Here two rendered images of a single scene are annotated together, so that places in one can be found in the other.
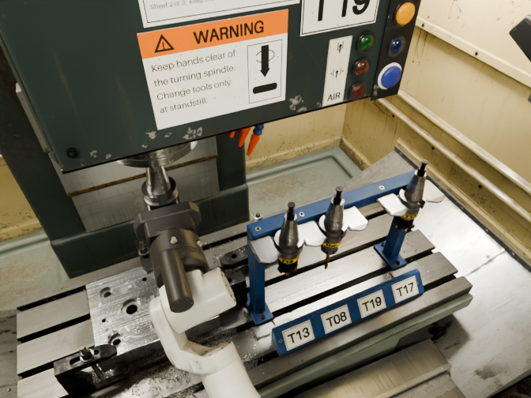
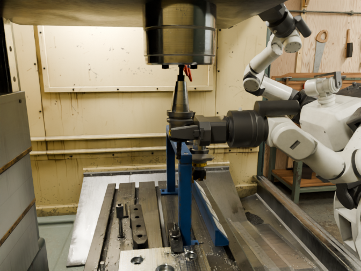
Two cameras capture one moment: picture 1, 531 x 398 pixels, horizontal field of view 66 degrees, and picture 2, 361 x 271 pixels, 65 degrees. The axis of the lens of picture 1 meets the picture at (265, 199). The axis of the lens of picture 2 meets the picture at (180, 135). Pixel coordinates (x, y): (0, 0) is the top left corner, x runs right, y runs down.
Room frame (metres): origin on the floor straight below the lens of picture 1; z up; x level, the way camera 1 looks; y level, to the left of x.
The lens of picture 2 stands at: (0.38, 0.83, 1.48)
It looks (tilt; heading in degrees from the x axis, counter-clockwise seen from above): 13 degrees down; 286
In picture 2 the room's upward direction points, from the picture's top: straight up
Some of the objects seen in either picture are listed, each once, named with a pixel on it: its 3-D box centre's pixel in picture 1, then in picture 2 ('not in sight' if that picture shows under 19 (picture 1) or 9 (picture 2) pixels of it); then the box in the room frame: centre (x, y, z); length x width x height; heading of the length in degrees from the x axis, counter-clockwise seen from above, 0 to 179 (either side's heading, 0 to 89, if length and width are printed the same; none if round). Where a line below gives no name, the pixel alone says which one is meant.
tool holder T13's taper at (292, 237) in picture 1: (289, 227); (199, 138); (0.57, -0.05, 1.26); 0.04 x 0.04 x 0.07
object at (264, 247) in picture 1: (265, 250); (202, 157); (0.55, 0.00, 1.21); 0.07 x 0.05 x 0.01; 24
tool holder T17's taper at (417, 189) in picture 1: (416, 184); not in sight; (0.71, -0.35, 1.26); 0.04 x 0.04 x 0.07
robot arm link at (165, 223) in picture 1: (172, 238); (221, 128); (0.47, 0.16, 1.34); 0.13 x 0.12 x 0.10; 111
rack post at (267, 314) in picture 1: (257, 275); (185, 207); (0.60, 0.02, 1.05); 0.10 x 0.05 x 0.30; 24
